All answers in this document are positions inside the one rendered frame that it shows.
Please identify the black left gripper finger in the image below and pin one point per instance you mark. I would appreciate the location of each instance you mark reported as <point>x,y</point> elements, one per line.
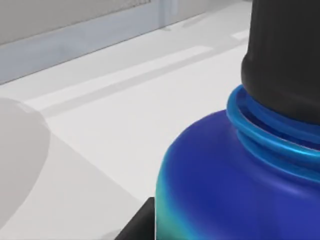
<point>142,222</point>

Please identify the blue bottle with black cap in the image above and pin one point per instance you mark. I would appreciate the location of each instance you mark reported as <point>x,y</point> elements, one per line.
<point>237,180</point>

